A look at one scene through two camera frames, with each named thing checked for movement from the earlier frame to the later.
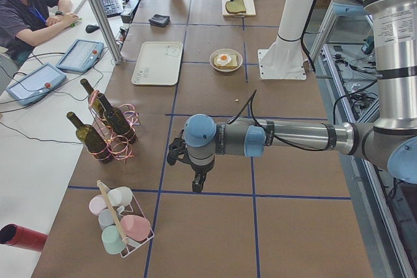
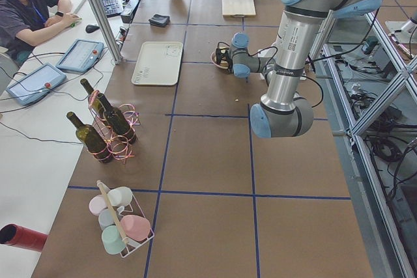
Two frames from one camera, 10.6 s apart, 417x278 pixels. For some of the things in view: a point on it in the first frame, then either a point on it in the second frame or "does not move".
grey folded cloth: (159, 20) does not move
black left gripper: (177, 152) to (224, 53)
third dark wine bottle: (94, 103) does not move
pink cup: (136, 228) does not move
